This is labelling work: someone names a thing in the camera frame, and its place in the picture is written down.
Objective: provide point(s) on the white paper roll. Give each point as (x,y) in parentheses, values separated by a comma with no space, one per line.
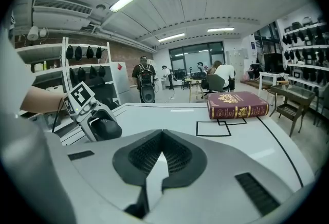
(32,33)

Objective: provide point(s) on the small white side table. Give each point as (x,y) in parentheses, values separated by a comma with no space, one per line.
(272,75)

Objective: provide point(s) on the black glasses case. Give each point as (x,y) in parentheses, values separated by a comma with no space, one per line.
(109,128)

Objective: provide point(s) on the group of black caps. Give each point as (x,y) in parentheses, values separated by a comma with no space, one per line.
(78,53)
(308,54)

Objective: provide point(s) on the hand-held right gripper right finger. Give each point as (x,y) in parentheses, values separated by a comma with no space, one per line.
(218,179)

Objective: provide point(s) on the small wooden table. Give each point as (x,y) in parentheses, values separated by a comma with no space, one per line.
(195,81)

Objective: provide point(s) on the white metal shelving unit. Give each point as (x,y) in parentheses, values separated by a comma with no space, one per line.
(109,63)

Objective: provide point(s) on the person's left forearm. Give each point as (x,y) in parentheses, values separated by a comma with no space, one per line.
(43,99)

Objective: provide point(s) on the large dark window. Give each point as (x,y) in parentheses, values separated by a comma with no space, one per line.
(195,56)

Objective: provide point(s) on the white lockers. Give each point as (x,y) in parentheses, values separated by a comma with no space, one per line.
(237,63)

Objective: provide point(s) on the white cabinet with red sticker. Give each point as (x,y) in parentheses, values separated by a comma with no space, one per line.
(120,81)

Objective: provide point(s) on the black storage rack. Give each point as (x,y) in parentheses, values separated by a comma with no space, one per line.
(268,45)

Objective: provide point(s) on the grey-green office chair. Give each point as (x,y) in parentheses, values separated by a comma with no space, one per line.
(216,83)

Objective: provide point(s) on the person's white shirt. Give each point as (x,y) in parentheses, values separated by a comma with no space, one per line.
(15,76)

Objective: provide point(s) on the white ceiling air conditioner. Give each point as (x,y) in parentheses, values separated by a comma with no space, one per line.
(61,12)

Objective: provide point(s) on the green glass-top table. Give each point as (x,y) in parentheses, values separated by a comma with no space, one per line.
(295,93)

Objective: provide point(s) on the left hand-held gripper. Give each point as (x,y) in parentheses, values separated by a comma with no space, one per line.
(79,97)

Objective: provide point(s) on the maroon book with gold print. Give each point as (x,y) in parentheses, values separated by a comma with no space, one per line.
(236,104)

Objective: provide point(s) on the blue wall poster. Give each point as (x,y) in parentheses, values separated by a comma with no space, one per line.
(253,45)

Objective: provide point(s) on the white shelf with supplies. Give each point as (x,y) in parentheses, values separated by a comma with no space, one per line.
(38,49)

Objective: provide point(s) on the white wall shelving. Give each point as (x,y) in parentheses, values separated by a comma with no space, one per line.
(306,66)

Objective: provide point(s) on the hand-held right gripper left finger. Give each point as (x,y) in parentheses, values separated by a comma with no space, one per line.
(102,179)

